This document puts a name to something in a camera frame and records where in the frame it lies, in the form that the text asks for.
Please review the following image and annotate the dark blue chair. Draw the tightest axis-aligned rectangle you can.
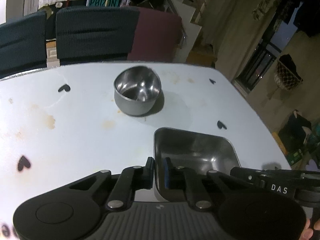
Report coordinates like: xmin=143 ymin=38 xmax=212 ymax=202
xmin=1 ymin=11 xmax=47 ymax=78
xmin=56 ymin=6 xmax=140 ymax=66

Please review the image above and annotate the teal poizon sign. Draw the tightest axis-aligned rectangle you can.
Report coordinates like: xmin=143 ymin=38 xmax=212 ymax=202
xmin=86 ymin=0 xmax=121 ymax=8

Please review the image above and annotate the rectangular stainless steel tray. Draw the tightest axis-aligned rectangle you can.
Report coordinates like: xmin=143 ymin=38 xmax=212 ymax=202
xmin=154 ymin=127 xmax=240 ymax=202

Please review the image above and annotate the maroon armchair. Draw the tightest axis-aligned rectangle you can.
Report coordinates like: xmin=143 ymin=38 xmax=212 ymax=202
xmin=127 ymin=6 xmax=182 ymax=62

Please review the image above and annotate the right dark blue chair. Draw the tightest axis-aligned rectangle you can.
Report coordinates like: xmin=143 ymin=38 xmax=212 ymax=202
xmin=56 ymin=6 xmax=140 ymax=66

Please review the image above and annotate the round stainless steel bowl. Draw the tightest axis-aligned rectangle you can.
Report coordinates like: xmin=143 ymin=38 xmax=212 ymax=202
xmin=113 ymin=66 xmax=162 ymax=116

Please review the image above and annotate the left dark blue chair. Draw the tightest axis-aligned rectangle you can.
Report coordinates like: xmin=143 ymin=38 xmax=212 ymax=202
xmin=1 ymin=11 xmax=47 ymax=78

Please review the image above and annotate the person's right hand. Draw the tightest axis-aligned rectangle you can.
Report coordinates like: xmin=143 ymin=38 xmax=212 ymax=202
xmin=299 ymin=219 xmax=320 ymax=240

